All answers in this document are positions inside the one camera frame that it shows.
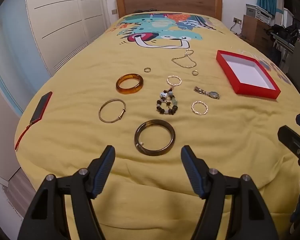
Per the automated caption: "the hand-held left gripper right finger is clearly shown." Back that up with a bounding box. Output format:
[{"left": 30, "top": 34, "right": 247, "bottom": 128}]
[{"left": 181, "top": 145, "right": 275, "bottom": 240}]

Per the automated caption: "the white wardrobe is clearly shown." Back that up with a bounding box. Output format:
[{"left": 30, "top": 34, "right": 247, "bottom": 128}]
[{"left": 25, "top": 0, "right": 108, "bottom": 77}]

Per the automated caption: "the wooden headboard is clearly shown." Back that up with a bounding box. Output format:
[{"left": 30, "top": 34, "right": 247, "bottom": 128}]
[{"left": 116, "top": 0, "right": 223, "bottom": 22}]

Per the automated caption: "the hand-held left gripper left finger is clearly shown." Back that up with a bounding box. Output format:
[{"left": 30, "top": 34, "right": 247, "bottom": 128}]
[{"left": 17, "top": 145, "right": 116, "bottom": 240}]

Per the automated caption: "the white storage basket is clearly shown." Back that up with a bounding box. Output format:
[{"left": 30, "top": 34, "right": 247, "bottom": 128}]
[{"left": 246, "top": 4, "right": 271, "bottom": 25}]

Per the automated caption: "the beaded bracelet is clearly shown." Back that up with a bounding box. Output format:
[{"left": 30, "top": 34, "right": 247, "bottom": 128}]
[{"left": 156, "top": 87, "right": 178, "bottom": 116}]

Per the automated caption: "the red phone lanyard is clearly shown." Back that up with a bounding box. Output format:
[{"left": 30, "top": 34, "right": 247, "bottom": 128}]
[{"left": 15, "top": 121, "right": 36, "bottom": 151}]

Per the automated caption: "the yellow printed blanket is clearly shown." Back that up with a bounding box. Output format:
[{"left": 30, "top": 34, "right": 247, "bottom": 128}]
[{"left": 14, "top": 11, "right": 300, "bottom": 240}]

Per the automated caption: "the amber resin bangle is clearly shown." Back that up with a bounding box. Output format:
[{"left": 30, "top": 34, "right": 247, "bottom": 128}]
[{"left": 116, "top": 73, "right": 144, "bottom": 95}]

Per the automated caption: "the gold chain necklace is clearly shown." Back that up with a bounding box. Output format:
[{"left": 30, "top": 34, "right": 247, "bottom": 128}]
[{"left": 172, "top": 49, "right": 197, "bottom": 69}]

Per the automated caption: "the dark equipment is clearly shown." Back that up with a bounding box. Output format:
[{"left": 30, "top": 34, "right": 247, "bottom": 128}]
[{"left": 271, "top": 23, "right": 300, "bottom": 46}]

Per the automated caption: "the red cardboard box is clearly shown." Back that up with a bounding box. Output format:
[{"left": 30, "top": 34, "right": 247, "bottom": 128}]
[{"left": 216, "top": 50, "right": 281, "bottom": 101}]

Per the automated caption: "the wooden cabinet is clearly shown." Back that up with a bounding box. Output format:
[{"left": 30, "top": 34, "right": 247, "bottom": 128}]
[{"left": 241, "top": 15, "right": 273, "bottom": 51}]

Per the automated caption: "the twisted gold bracelet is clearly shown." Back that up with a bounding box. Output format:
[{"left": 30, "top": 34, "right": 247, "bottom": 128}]
[
  {"left": 166, "top": 75, "right": 182, "bottom": 87},
  {"left": 191, "top": 101, "right": 209, "bottom": 116}
]

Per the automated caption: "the thin metal bangle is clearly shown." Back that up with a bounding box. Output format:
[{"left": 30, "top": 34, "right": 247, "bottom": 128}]
[{"left": 98, "top": 99, "right": 127, "bottom": 124}]

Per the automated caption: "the phone in red case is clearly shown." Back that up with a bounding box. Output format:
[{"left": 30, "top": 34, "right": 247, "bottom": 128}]
[{"left": 30, "top": 91, "right": 53, "bottom": 123}]

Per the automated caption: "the metal wristwatch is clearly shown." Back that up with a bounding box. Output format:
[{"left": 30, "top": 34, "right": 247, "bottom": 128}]
[{"left": 194, "top": 86, "right": 221, "bottom": 100}]

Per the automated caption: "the dark brown bangle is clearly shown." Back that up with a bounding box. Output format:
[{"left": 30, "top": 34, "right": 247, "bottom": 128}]
[{"left": 134, "top": 119, "right": 176, "bottom": 156}]

